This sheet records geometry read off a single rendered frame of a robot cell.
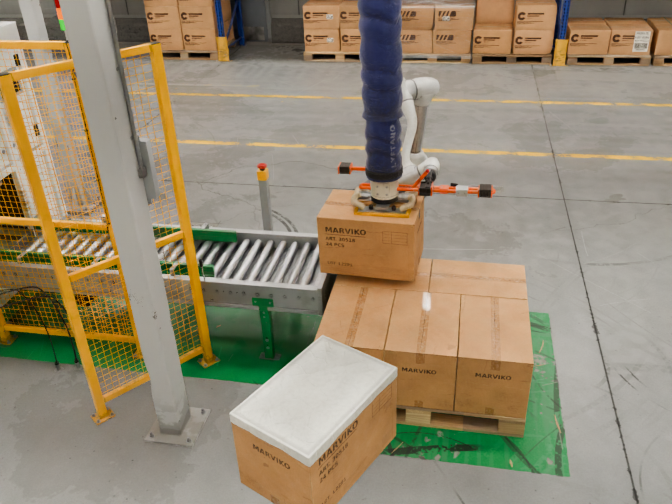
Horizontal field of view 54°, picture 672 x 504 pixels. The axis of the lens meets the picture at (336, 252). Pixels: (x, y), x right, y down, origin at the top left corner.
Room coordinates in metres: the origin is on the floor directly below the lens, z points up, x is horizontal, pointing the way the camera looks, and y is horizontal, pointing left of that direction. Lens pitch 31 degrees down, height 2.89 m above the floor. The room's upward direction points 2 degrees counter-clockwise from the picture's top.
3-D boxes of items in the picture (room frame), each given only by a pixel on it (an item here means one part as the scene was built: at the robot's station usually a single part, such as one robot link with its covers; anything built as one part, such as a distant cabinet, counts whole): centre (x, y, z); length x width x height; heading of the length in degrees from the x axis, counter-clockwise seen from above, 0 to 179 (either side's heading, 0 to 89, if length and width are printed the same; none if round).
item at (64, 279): (3.25, 1.17, 1.05); 0.87 x 0.10 x 2.10; 130
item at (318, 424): (2.05, 0.10, 0.82); 0.60 x 0.40 x 0.40; 142
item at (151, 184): (3.01, 0.96, 1.62); 0.20 x 0.05 x 0.30; 78
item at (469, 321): (3.31, -0.54, 0.34); 1.20 x 1.00 x 0.40; 78
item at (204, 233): (4.32, 1.47, 0.60); 1.60 x 0.10 x 0.09; 78
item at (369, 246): (3.69, -0.24, 0.81); 0.60 x 0.40 x 0.40; 74
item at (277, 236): (4.31, 1.11, 0.50); 2.31 x 0.05 x 0.19; 78
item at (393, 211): (3.59, -0.29, 1.04); 0.34 x 0.10 x 0.05; 76
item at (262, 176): (4.35, 0.50, 0.50); 0.07 x 0.07 x 1.00; 78
